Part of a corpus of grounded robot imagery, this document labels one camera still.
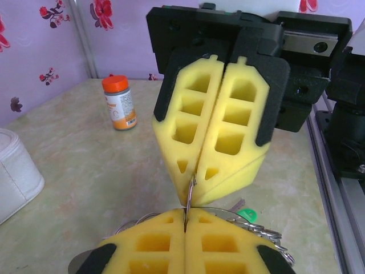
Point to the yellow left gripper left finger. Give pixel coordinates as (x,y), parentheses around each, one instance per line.
(176,237)

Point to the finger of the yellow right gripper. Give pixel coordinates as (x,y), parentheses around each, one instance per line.
(219,128)
(205,108)

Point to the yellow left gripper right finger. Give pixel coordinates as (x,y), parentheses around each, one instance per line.
(194,237)

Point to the green plastic-headed key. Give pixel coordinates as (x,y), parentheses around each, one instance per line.
(247,215)

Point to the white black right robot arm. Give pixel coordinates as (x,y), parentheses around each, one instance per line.
(348,128)

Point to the orange-capped pill bottle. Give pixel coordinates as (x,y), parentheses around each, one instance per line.
(119,105)

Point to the white zippered case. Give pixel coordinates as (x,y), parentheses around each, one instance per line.
(17,177)

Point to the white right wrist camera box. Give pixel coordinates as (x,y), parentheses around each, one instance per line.
(248,4)

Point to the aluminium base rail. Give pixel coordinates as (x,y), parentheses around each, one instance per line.
(336,205)

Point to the aluminium frame post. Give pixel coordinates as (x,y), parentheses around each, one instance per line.
(84,37)

